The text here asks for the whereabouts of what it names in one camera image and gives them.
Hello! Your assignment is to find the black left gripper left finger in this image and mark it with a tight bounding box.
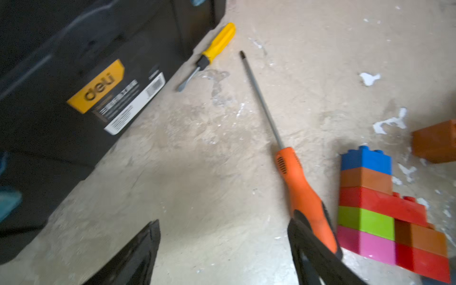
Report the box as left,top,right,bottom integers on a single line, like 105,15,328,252
84,220,161,285

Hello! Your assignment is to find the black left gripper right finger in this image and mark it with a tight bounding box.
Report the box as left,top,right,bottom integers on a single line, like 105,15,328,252
287,218,365,285

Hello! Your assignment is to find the lime green lego brick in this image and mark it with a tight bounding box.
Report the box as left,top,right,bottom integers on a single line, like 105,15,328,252
338,206,395,241

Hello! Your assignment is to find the magenta lego brick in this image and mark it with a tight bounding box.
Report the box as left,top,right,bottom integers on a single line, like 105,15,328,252
337,226,396,266

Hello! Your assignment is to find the brown lego brick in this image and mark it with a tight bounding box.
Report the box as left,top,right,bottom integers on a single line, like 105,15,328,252
340,167,393,195
394,220,448,258
412,119,456,164

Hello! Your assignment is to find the red long lego brick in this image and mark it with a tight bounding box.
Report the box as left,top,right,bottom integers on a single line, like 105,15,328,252
339,187,428,227

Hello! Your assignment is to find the dark blue lego brick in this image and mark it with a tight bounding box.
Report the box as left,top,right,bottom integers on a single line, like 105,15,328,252
340,146,393,175

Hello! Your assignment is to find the red square lego brick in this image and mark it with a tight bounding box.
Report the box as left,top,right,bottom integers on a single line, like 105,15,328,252
395,243,451,284

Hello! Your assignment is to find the black deli toolbox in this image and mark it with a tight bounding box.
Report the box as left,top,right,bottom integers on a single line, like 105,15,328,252
1,1,226,264

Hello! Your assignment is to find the orange black handled screwdriver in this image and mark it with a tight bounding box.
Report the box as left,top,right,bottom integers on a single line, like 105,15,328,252
239,51,343,259

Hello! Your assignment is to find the small yellow handled screwdriver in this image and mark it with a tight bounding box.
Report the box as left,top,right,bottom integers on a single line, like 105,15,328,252
178,23,236,92

